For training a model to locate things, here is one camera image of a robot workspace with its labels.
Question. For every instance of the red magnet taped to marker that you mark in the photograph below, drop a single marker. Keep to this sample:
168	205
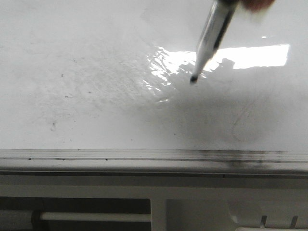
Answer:
257	5

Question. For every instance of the white whiteboard marker black tip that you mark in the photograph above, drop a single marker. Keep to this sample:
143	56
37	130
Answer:
214	30

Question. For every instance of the whiteboard with aluminium frame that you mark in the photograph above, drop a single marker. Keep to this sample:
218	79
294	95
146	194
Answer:
104	86

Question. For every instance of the white bar under table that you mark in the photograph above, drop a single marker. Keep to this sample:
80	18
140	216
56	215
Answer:
99	217

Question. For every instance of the white plastic base housing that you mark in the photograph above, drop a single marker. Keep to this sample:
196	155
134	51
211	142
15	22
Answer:
174	203

